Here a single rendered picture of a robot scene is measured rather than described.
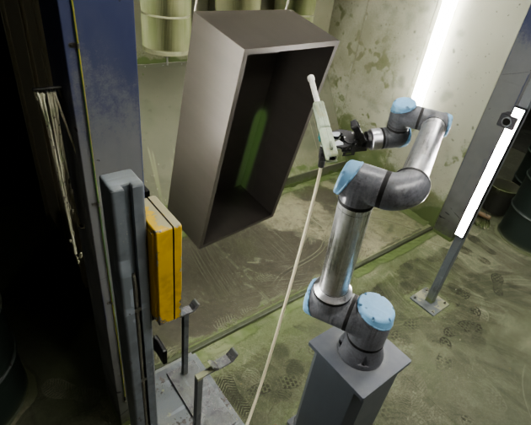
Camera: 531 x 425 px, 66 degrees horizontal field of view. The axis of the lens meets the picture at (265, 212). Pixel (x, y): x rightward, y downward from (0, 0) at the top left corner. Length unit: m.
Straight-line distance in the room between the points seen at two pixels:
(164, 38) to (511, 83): 2.38
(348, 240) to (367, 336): 0.44
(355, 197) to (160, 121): 2.27
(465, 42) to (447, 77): 0.27
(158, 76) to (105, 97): 2.18
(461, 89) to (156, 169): 2.39
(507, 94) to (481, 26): 0.52
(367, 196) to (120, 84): 0.75
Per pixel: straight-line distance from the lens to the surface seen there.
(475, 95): 3.53
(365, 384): 1.75
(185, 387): 1.45
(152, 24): 2.98
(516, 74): 3.41
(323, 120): 1.76
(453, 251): 2.90
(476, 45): 3.53
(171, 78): 3.42
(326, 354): 1.78
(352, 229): 1.34
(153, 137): 3.25
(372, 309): 1.62
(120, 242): 0.79
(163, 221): 0.80
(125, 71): 1.22
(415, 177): 1.27
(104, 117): 1.24
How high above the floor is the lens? 2.02
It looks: 34 degrees down
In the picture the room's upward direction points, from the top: 8 degrees clockwise
